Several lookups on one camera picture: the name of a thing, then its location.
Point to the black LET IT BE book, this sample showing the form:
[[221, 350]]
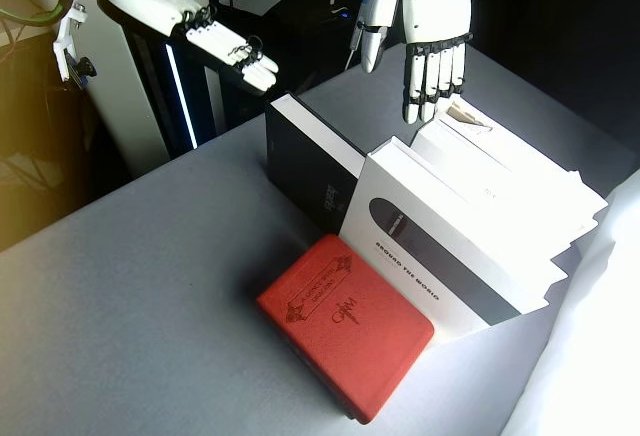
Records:
[[305, 171]]

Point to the white book with black oval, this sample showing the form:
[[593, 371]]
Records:
[[400, 206]]

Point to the bright red hardcover book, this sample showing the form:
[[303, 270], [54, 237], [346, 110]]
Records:
[[345, 326]]

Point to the plastic wrapped grey book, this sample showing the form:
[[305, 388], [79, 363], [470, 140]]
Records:
[[470, 116]]

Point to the white FASHIONINDIA book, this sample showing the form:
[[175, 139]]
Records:
[[500, 191]]

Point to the white robot body column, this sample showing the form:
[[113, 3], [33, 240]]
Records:
[[125, 81]]

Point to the white cloth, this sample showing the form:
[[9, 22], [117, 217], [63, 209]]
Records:
[[600, 331]]

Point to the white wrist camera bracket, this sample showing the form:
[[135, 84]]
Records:
[[62, 51]]

